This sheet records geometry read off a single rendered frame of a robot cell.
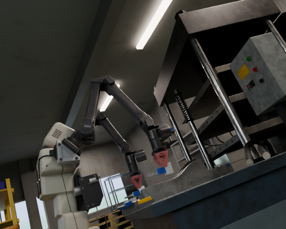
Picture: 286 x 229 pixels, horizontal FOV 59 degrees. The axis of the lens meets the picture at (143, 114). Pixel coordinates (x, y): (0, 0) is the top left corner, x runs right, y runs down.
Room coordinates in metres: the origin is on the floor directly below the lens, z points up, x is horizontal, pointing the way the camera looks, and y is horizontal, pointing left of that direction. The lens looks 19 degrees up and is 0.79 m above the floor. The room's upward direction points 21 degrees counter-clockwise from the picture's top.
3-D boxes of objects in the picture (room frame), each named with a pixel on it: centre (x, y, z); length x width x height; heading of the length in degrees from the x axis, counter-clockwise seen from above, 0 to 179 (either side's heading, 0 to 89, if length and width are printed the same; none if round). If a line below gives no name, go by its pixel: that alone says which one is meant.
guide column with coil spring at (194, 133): (2.43, -0.41, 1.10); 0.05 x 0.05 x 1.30
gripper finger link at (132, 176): (1.55, 0.18, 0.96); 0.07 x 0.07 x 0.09; 13
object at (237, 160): (2.28, -0.71, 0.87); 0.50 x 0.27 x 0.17; 104
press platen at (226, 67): (2.36, -0.84, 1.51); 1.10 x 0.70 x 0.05; 14
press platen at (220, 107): (2.36, -0.83, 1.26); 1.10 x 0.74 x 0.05; 14
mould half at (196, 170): (1.56, -0.06, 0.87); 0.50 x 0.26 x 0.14; 104
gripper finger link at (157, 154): (1.29, -0.01, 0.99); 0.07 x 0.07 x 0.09; 14
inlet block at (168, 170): (1.30, 0.03, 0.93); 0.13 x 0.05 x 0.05; 103
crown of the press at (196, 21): (2.34, -0.78, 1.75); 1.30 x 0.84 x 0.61; 14
